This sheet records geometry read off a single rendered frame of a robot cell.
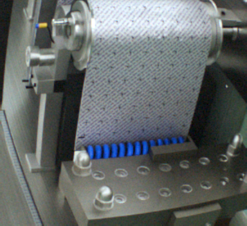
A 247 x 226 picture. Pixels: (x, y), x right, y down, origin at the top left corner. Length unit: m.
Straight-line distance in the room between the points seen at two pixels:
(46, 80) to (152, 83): 0.20
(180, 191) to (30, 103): 0.52
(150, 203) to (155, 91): 0.22
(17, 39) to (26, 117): 0.37
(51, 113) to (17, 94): 0.32
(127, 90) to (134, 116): 0.07
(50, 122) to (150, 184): 0.25
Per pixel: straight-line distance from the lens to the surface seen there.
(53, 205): 1.26
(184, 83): 1.20
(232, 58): 1.28
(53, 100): 1.23
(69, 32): 1.11
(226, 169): 1.24
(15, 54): 1.70
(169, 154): 1.21
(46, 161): 1.32
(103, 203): 1.07
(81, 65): 1.12
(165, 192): 1.15
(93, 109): 1.16
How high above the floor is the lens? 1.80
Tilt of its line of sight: 35 degrees down
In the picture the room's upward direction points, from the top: 11 degrees clockwise
